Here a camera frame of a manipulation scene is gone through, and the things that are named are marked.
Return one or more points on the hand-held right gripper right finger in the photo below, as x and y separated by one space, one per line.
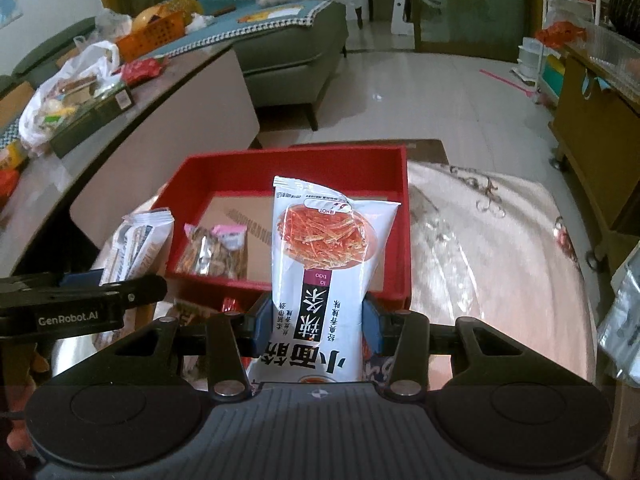
371 322

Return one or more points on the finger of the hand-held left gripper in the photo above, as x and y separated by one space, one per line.
142 290
82 278

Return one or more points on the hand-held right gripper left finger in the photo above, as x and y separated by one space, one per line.
263 322

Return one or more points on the white wafer snack packet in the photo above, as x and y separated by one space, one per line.
140 240

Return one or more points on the white noodle snack packet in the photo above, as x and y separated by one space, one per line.
320 260

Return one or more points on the red box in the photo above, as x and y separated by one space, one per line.
300 170

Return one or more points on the small red candy packet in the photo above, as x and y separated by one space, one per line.
231 306

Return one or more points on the clear packet with pink label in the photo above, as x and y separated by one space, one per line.
215 252

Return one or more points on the yellow snack packet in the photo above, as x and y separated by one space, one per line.
12 155

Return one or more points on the pink embroidered cloth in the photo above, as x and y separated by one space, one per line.
500 260

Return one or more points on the dark cardboard box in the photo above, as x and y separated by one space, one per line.
87 120

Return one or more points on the grey coffee table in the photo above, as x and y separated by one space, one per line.
165 125

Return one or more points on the brown wooden stool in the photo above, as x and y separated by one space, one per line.
430 152

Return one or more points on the white plastic bag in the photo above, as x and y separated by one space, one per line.
95 62

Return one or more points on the red snack bag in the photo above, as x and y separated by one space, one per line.
142 70

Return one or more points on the silver foil bag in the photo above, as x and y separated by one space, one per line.
622 320

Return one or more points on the orange plastic basket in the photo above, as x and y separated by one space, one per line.
152 35

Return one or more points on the green sofa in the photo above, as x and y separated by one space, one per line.
295 55

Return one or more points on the yellow bowl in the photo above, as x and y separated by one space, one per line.
147 16

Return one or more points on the pink stick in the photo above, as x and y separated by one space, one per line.
505 81

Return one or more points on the wooden cabinet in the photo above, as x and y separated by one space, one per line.
595 135

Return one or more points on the blue sofa cover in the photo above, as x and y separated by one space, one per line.
280 17

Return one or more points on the white storage rack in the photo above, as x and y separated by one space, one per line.
530 60

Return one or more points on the red plastic bag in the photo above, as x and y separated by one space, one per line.
560 34

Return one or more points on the clear plastic container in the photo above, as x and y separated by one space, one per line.
610 47

